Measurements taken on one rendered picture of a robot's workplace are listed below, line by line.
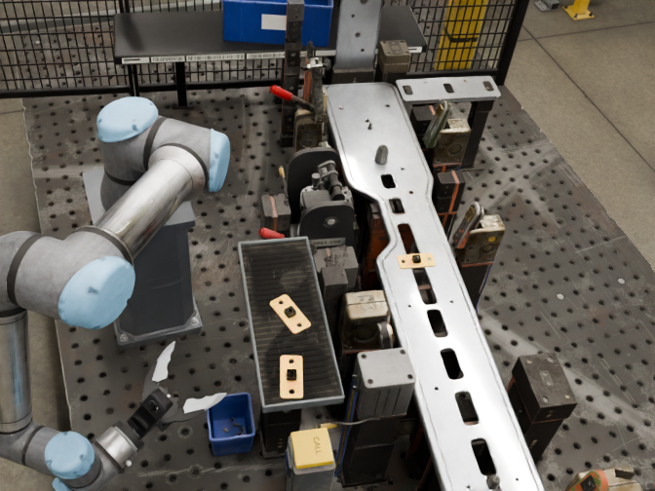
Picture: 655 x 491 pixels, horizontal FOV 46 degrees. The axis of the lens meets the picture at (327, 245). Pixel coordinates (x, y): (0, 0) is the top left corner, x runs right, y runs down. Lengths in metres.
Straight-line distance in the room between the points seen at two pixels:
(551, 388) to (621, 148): 2.48
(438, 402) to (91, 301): 0.70
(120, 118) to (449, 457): 0.89
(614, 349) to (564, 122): 2.02
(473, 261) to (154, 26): 1.14
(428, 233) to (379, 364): 0.48
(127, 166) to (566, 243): 1.31
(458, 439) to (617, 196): 2.33
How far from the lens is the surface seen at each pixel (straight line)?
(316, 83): 1.90
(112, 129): 1.51
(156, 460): 1.77
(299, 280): 1.45
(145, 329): 1.90
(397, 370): 1.41
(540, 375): 1.58
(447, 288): 1.69
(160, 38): 2.29
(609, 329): 2.16
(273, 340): 1.36
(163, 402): 1.49
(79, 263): 1.18
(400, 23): 2.42
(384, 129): 2.05
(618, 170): 3.80
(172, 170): 1.41
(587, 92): 4.23
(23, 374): 1.41
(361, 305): 1.53
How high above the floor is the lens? 2.28
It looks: 48 degrees down
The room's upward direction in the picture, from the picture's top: 7 degrees clockwise
